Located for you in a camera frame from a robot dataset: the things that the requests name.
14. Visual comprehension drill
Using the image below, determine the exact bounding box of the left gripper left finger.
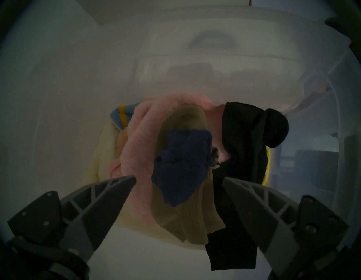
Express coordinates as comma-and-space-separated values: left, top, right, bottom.
7, 175, 137, 261

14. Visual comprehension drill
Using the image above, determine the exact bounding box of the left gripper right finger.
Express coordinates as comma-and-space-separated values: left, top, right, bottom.
223, 177, 350, 277

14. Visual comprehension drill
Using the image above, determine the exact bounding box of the navy blue striped sock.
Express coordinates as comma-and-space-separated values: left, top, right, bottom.
151, 128, 221, 208

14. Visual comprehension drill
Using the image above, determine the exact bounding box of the clear plastic storage bin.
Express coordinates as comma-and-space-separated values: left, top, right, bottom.
0, 0, 361, 280

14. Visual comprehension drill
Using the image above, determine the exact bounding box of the cream yellow sock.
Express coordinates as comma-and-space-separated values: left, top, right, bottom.
85, 121, 209, 250

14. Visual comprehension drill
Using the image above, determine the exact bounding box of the olive green knit sock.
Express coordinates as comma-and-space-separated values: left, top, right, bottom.
151, 105, 226, 245

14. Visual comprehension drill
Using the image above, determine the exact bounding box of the pink fuzzy sock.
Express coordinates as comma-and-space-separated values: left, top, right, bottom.
109, 93, 226, 226

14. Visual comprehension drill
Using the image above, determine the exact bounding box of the black sock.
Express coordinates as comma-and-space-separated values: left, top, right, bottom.
204, 102, 290, 271

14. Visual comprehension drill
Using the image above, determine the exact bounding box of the light blue yellow-striped sock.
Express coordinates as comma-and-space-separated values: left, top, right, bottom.
110, 103, 141, 131

